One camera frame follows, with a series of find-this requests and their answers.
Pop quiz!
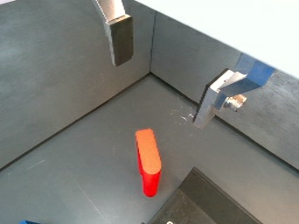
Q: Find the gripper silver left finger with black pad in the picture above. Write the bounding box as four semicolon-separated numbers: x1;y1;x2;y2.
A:
93;0;134;67

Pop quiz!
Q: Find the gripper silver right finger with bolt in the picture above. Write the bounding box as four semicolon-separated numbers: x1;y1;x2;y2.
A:
194;53;276;128

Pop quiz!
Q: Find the red square-circle peg object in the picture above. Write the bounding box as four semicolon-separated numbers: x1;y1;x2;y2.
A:
135;129;163;197

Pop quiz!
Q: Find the blue shape-sorting board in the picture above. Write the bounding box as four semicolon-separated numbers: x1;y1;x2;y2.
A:
19;220;42;224

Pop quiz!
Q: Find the black angled holder block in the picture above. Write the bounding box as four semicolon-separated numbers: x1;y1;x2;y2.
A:
147;167;264;224

